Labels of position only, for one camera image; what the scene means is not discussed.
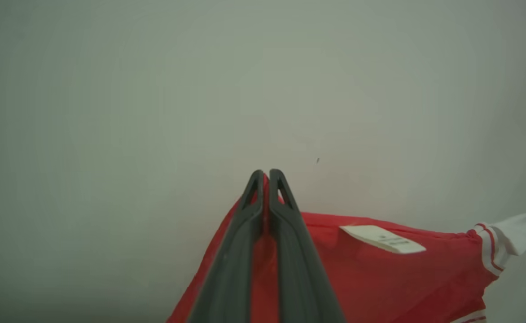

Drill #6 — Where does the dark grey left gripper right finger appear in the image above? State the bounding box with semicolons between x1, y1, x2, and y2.
269;169;347;323

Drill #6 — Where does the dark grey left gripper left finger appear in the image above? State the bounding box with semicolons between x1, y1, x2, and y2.
187;170;265;323

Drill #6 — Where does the red and white jersey shirt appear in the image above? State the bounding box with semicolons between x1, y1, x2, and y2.
167;174;526;323

